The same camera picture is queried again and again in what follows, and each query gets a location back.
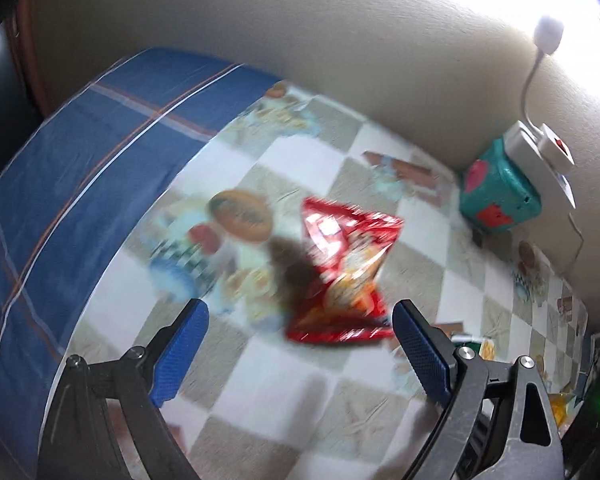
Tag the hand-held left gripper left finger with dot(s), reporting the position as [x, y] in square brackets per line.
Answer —
[180, 355]

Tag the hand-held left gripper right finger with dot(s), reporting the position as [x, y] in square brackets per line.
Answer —
[420, 355]

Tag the red snack bag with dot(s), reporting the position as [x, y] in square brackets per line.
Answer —
[340, 260]

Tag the yellow rectangular snack packet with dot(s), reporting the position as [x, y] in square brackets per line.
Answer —
[562, 407]

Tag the checkered patterned tablecloth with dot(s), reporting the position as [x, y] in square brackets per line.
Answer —
[290, 385]

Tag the teal cube toy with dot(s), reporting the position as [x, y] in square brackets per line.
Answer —
[505, 190]

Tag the blue striped bedsheet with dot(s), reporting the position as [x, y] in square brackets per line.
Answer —
[80, 170]

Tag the white power strip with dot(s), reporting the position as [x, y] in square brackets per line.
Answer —
[530, 152]

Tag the dark chair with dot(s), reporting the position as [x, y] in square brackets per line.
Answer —
[0, 100]

